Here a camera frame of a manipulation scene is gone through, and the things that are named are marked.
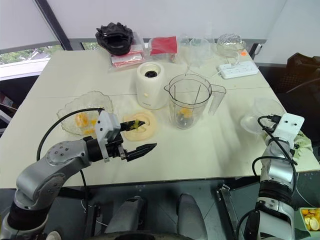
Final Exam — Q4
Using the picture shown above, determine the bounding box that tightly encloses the textured clear glass bowl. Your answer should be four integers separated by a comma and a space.
215, 32, 247, 57

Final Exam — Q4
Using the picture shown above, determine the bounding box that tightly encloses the cream blender base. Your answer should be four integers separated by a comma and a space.
135, 62, 169, 110

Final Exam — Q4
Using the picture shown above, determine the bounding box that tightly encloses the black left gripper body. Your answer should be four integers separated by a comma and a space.
105, 134, 129, 161

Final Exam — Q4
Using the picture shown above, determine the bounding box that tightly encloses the white power strip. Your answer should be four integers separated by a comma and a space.
216, 60, 260, 80

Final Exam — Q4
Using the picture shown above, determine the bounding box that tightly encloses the grey metal table bracket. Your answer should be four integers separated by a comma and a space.
216, 184, 241, 232

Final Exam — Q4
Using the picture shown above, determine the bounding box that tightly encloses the cream blender jar lid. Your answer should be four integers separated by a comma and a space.
122, 110, 160, 142

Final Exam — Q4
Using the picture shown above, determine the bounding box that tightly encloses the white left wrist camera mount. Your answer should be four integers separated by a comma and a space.
94, 110, 121, 164

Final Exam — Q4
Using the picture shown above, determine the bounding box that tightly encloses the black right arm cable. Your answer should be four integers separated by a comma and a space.
251, 114, 299, 177

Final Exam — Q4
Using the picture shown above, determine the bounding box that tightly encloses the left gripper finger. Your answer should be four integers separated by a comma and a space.
119, 120, 147, 133
125, 142, 158, 162

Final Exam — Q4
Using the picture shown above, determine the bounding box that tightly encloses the green printed white cloth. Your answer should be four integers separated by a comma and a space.
291, 129, 314, 161

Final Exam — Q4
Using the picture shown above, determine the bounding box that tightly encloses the clear blender jar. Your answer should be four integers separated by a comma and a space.
163, 73, 227, 130

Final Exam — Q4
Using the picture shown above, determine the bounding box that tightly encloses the white power strip cable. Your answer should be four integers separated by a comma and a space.
214, 49, 241, 76

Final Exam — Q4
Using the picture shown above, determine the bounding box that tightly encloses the red packet in clear bag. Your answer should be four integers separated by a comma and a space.
147, 35, 179, 61

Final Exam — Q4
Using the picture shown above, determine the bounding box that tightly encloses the clear plastic measuring beaker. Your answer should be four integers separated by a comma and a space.
178, 33, 216, 69

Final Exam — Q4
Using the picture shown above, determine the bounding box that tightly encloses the dark rounded shape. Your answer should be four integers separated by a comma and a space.
104, 195, 147, 236
175, 193, 208, 240

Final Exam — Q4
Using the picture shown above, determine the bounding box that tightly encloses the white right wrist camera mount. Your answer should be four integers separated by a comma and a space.
270, 112, 306, 149

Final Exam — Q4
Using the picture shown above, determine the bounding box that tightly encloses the green tray of orange peels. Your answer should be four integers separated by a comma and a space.
298, 206, 320, 239

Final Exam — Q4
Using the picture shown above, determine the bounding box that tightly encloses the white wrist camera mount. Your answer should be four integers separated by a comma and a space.
270, 112, 306, 149
94, 110, 121, 164

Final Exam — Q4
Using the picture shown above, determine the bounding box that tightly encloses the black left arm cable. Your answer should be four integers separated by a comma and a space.
36, 107, 105, 237

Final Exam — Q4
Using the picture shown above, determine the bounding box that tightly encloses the scalloped clear glass bowl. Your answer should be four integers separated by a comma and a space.
56, 90, 114, 137

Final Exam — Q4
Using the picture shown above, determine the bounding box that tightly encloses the black chair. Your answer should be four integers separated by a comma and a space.
284, 52, 320, 106

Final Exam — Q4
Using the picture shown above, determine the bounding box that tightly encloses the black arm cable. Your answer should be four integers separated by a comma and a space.
36, 107, 105, 237
251, 114, 299, 177

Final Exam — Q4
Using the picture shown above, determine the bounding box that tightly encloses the black crumpled bag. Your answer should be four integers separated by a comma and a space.
95, 21, 135, 57

